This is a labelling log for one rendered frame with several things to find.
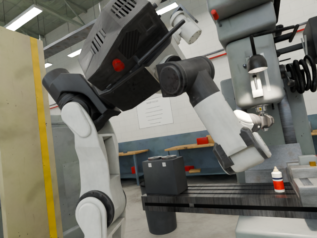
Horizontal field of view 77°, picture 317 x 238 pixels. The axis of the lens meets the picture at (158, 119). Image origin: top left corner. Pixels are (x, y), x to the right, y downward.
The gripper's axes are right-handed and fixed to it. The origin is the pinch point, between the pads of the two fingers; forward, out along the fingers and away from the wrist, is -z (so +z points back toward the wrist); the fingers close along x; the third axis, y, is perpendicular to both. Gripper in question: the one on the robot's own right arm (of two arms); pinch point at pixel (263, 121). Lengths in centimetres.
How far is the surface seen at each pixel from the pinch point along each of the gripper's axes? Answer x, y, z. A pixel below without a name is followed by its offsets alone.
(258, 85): -6.1, -15.6, 11.3
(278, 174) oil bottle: -3.6, 23.8, 3.1
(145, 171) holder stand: 57, 19, 34
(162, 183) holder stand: 46, 26, 30
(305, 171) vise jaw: -14.0, 22.3, 2.8
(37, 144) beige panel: 153, -8, 78
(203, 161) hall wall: 324, 81, -312
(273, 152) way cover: 12.8, 19.6, -32.3
